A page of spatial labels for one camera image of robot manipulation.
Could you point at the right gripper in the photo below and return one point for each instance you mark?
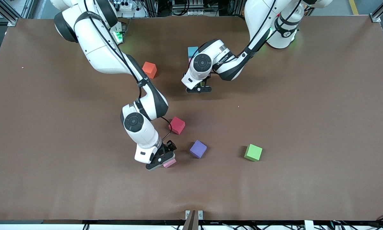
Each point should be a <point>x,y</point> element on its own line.
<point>169,147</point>

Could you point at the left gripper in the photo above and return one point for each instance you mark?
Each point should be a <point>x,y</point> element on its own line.
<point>208,77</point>

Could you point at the light blue foam cube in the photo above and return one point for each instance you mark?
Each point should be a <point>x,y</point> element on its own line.
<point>192,51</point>

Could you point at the green foam cube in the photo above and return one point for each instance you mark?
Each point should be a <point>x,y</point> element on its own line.
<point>253,152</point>

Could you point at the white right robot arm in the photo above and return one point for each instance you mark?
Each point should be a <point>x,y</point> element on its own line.
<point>99,48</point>

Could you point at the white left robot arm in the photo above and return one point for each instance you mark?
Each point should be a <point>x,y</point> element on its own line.
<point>261,19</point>

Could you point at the red foam cube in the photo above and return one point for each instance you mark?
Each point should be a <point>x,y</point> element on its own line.
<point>177,125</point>

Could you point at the purple foam cube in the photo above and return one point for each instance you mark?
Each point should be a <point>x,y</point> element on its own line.
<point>198,149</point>

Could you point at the orange foam cube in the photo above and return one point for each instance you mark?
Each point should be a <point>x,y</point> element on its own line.
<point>150,69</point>

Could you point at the grey metal equipment rack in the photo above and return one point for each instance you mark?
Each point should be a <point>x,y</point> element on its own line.
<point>191,4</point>

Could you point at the white power strip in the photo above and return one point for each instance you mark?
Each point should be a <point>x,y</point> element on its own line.
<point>126,5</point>

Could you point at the small metal table bracket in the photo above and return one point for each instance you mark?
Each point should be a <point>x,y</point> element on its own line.
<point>187,214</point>

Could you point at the white table frame rail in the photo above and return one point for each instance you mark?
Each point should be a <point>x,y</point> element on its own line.
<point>131,227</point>

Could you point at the white edge bracket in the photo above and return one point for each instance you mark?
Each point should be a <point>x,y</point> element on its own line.
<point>309,225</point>

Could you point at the aluminium frame post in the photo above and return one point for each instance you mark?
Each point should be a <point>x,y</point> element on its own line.
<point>380,12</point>
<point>11,21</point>

